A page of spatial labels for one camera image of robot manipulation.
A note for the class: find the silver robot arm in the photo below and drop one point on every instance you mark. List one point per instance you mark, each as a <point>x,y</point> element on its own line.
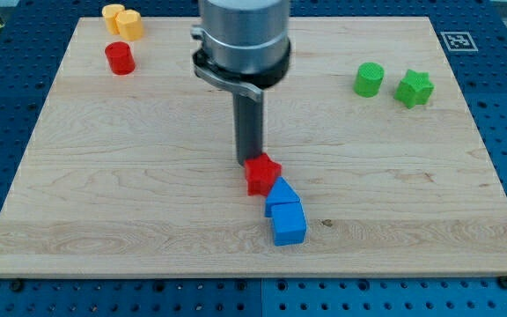
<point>245,46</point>

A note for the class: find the red star block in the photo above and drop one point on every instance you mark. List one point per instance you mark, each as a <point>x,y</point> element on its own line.
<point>261,174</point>

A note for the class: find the blue triangular block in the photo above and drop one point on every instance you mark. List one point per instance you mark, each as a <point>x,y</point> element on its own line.
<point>281,193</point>

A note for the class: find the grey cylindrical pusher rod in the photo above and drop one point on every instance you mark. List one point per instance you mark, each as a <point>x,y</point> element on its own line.
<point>248,125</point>

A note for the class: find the blue cube block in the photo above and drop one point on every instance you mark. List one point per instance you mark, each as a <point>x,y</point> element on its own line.
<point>289,224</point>

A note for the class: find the wooden board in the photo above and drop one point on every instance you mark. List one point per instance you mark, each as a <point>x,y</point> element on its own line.
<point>135,176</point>

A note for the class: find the green cylinder block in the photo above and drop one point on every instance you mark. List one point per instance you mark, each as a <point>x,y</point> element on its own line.
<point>369,78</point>

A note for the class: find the red cylinder block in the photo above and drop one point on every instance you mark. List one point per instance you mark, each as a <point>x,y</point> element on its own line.
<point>119,57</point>

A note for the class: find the green star block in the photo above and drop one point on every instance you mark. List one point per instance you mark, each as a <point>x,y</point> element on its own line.
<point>415,88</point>

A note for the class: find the yellow hexagon block front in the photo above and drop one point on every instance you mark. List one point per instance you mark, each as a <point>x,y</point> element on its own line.
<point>130,25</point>

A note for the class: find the yellow block rear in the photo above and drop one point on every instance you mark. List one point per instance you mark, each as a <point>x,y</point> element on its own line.
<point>109,13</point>

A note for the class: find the white fiducial marker tag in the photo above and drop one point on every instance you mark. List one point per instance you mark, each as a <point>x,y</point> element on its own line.
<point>457,41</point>

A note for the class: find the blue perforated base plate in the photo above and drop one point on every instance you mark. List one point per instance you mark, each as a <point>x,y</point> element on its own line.
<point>33,39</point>

